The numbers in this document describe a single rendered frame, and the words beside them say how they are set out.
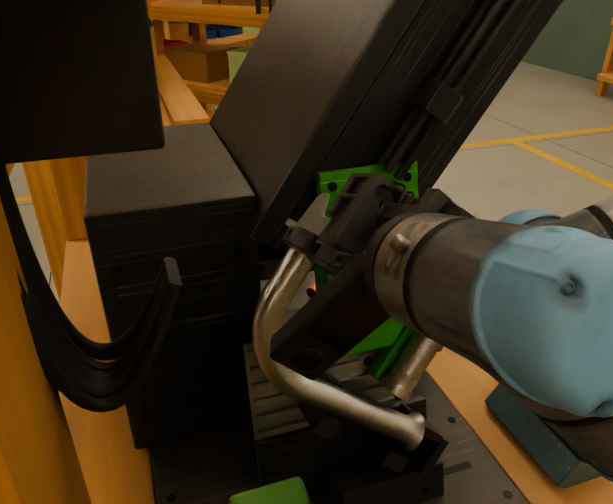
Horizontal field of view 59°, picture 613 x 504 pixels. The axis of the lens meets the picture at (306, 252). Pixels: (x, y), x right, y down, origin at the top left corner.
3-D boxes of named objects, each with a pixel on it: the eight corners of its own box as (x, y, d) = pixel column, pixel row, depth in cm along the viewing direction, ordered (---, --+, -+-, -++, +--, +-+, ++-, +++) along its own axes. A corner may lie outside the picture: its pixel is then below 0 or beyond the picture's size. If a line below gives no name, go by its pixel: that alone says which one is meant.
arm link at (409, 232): (469, 365, 33) (369, 299, 30) (429, 342, 37) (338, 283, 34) (533, 260, 33) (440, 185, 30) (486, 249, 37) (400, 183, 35)
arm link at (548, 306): (628, 473, 22) (505, 363, 20) (469, 377, 33) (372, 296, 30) (732, 321, 23) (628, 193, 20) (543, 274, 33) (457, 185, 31)
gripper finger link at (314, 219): (318, 197, 55) (364, 209, 47) (287, 246, 55) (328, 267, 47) (295, 180, 54) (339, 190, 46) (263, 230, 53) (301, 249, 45)
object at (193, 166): (227, 302, 101) (211, 121, 84) (271, 419, 76) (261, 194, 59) (124, 321, 96) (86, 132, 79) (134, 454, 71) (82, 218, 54)
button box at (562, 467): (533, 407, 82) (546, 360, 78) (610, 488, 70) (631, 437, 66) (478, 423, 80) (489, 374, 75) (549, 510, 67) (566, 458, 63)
